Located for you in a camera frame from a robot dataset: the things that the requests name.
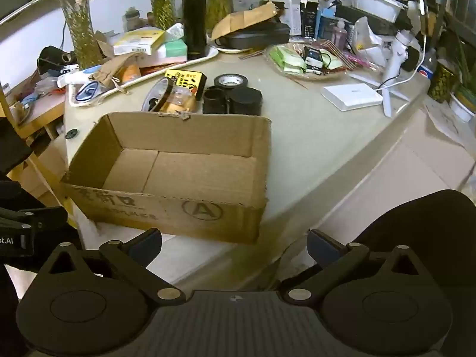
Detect cola bottle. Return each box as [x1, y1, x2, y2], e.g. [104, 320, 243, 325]
[414, 46, 439, 80]

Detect white food container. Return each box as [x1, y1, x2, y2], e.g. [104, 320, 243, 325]
[347, 0, 408, 23]

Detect glass vase with stems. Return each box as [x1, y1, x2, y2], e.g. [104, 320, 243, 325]
[143, 0, 178, 30]
[206, 0, 234, 32]
[56, 0, 105, 69]

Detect black pouch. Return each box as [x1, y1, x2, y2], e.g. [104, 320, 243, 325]
[37, 46, 75, 73]

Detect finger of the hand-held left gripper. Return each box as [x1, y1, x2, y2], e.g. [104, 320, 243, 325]
[0, 206, 68, 239]

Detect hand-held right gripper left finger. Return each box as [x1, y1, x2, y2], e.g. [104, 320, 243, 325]
[48, 228, 187, 302]

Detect white carton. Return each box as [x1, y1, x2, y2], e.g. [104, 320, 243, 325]
[284, 0, 303, 36]

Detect flat cardboard sheet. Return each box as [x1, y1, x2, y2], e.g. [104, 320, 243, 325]
[320, 108, 476, 231]

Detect flat white box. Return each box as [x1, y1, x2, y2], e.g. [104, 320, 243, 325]
[322, 84, 383, 111]

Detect green white tissue box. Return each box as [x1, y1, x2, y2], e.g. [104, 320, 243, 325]
[149, 39, 187, 64]

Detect pink bottle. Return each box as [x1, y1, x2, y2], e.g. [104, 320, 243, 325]
[333, 20, 348, 51]

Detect red flat packet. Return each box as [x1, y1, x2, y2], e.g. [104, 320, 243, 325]
[139, 65, 175, 77]

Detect potted green plant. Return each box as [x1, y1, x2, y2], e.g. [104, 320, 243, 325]
[428, 33, 476, 123]

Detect brown paper envelope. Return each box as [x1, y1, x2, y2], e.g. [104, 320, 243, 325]
[211, 2, 278, 40]

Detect yellow black adapter box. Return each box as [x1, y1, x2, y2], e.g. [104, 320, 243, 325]
[164, 68, 208, 101]

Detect small black device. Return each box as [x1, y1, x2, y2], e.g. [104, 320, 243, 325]
[303, 46, 331, 73]

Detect black electrical tape roll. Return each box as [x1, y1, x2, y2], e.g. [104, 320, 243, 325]
[214, 73, 248, 90]

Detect blue carton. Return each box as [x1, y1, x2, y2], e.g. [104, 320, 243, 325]
[318, 7, 339, 41]

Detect clear plastic packet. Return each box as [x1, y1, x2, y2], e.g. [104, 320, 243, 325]
[165, 22, 184, 41]

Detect black zip case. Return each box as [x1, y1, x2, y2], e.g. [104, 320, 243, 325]
[215, 22, 291, 50]

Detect burlap drawstring pouch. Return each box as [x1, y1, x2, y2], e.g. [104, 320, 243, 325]
[91, 52, 141, 87]

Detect brown cardboard box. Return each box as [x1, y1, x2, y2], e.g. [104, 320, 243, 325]
[59, 112, 273, 245]

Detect black thermos bottle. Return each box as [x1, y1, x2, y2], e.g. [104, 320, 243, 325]
[181, 0, 209, 60]

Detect white gimbal tripod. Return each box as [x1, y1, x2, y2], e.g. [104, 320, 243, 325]
[375, 0, 426, 118]

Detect dark cloth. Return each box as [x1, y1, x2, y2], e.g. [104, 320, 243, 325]
[0, 117, 34, 175]

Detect white tray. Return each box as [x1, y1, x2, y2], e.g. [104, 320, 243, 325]
[67, 45, 219, 108]

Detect clear tape roll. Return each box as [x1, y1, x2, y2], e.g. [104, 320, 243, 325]
[142, 76, 179, 113]

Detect black cylinder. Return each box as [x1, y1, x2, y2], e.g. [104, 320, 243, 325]
[203, 86, 229, 115]
[228, 87, 263, 117]

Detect white plastic bag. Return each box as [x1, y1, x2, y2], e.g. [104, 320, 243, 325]
[351, 17, 393, 68]

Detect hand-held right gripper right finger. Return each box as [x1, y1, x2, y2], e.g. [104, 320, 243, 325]
[288, 229, 426, 302]

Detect yellow white medicine box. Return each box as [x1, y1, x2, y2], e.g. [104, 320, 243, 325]
[112, 29, 166, 56]

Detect chopsticks pair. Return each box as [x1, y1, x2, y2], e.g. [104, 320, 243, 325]
[239, 48, 270, 60]

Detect white plate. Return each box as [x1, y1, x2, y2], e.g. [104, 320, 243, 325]
[216, 45, 268, 54]

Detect crumpled brown paper bag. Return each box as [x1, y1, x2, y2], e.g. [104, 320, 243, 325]
[95, 30, 117, 59]

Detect green white packet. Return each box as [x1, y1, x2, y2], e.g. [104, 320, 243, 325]
[277, 46, 303, 73]
[284, 46, 308, 75]
[270, 46, 294, 69]

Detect black carton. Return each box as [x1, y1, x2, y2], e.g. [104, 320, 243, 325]
[301, 0, 320, 40]

